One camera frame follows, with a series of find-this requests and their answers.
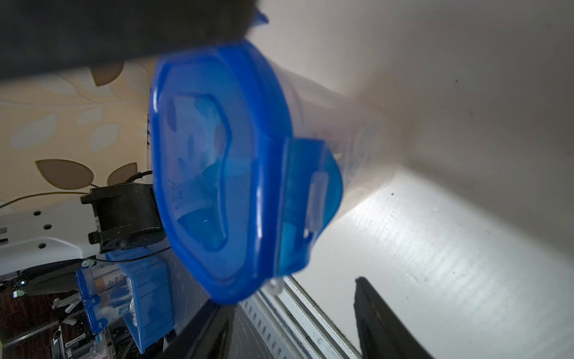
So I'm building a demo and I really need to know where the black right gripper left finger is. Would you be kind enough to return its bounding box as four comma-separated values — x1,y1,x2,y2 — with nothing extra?
158,300,237,359

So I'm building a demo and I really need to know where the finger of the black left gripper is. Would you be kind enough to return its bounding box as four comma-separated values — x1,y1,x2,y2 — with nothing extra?
1,0,260,81

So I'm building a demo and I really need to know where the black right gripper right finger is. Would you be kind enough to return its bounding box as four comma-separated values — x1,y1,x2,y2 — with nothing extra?
354,277,431,359

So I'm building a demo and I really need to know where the blue lid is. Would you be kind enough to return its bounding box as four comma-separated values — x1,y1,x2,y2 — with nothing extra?
149,39,344,305

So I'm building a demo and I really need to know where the blue storage bin outside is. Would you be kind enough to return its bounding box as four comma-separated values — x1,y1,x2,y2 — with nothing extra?
76,248,174,354

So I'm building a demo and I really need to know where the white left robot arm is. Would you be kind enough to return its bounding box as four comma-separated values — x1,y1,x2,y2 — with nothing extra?
1,1,257,275

